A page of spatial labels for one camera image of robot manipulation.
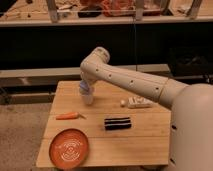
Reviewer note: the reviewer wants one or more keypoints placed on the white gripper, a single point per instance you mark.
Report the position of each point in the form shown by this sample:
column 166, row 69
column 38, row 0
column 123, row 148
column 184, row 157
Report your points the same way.
column 86, row 92

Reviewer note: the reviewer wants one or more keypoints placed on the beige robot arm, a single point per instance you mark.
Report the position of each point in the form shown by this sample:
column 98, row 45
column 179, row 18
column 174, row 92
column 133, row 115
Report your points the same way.
column 191, row 106

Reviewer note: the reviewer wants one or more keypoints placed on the black striped sponge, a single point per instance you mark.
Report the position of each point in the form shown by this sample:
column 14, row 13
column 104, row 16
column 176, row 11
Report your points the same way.
column 117, row 123

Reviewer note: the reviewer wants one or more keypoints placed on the white sponge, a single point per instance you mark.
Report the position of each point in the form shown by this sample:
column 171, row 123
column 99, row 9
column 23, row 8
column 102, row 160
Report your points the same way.
column 138, row 102

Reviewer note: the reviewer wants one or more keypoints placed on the orange carrot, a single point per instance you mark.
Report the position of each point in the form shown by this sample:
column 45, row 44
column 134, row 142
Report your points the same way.
column 71, row 115

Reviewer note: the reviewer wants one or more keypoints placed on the wooden bench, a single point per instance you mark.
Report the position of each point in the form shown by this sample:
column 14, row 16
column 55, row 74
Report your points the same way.
column 51, row 76

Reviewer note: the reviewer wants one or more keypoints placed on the wooden table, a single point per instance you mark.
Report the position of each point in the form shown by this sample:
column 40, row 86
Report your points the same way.
column 144, row 143

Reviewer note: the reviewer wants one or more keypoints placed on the orange patterned plate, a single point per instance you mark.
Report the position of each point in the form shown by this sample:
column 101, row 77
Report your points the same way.
column 68, row 149

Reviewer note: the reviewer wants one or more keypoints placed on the background shelf with clutter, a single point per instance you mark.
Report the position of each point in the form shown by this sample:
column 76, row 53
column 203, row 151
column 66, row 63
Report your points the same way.
column 17, row 13

